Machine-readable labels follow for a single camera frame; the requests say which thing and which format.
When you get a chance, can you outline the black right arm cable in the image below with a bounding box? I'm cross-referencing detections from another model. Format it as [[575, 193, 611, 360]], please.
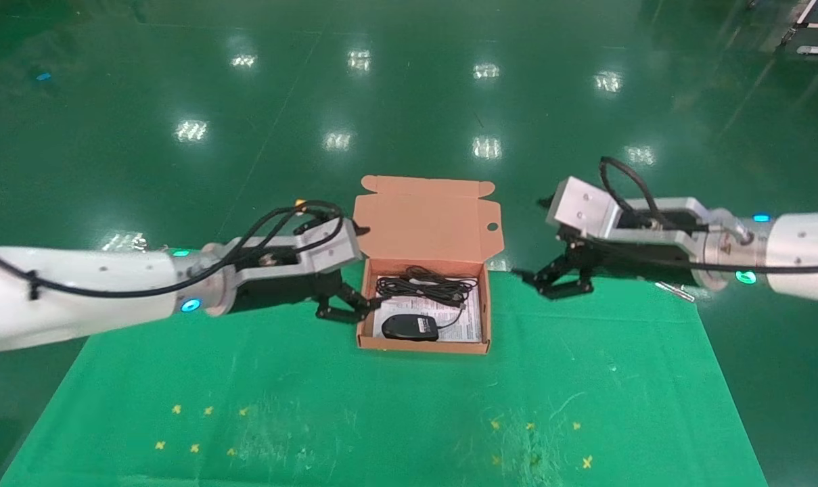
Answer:
[[599, 156, 818, 275]]

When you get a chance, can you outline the orange cardboard box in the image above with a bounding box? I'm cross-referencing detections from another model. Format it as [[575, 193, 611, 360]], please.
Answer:
[[350, 175, 503, 354]]

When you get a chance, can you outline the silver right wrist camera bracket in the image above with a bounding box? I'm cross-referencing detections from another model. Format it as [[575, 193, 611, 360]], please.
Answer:
[[546, 177, 729, 252]]

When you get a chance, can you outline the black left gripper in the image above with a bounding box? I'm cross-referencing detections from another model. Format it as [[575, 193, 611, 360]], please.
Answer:
[[231, 225, 383, 324]]

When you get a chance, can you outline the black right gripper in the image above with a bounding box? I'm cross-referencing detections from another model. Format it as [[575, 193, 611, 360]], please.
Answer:
[[512, 194, 706, 301]]

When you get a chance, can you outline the metal cloth clip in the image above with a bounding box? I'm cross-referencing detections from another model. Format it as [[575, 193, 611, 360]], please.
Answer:
[[656, 280, 696, 302]]

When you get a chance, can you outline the black wired computer mouse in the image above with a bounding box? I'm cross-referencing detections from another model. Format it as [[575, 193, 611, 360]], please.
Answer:
[[382, 298, 468, 342]]

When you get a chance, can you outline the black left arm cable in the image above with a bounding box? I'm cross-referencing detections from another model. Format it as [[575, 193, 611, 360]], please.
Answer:
[[0, 200, 346, 298]]

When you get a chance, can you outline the white printed instruction sheet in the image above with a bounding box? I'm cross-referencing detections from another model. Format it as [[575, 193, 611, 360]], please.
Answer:
[[370, 273, 482, 342]]

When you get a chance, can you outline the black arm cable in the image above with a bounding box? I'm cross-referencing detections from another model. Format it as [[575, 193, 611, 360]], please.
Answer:
[[0, 200, 346, 298], [599, 156, 818, 275]]

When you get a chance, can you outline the green table cloth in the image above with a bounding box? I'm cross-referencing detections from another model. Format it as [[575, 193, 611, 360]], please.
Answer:
[[0, 260, 768, 487]]

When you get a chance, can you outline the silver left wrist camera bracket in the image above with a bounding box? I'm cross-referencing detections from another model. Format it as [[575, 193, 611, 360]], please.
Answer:
[[229, 218, 363, 285]]

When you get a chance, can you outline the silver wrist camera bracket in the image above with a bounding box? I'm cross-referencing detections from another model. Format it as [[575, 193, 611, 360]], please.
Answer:
[[546, 177, 729, 252], [229, 218, 363, 285]]

